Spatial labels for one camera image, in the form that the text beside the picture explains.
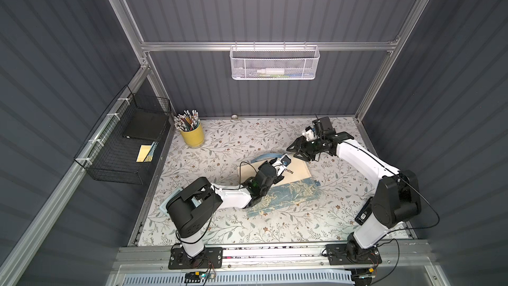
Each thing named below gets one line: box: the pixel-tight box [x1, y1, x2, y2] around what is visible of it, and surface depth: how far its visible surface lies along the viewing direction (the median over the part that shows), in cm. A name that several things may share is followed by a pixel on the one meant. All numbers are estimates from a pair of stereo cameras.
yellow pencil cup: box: [179, 123, 205, 148], surface depth 102 cm
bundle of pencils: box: [173, 109, 201, 132], surface depth 98 cm
